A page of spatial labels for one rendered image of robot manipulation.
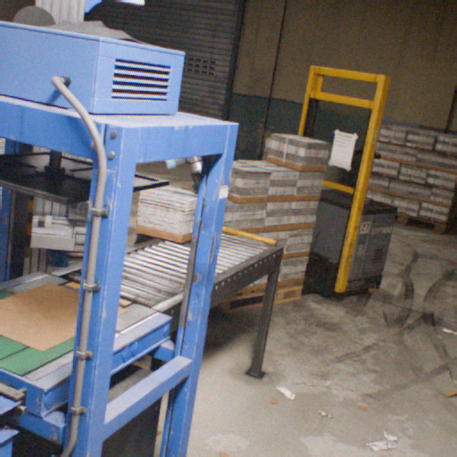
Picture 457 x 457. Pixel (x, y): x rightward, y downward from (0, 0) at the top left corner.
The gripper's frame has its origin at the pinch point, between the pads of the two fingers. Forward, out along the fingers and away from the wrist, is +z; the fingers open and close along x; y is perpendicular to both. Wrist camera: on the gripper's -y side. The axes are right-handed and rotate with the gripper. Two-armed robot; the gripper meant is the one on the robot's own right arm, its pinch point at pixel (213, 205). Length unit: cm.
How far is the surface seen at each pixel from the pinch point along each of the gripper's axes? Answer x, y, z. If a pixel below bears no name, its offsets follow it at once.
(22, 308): 137, 14, 16
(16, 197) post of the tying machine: 111, 25, -25
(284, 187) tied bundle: -135, 11, 1
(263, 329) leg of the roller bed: -26, 8, 77
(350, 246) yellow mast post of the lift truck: -193, -5, 63
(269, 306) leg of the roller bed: -26, 0, 65
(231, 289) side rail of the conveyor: 37, -14, 42
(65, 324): 137, -3, 25
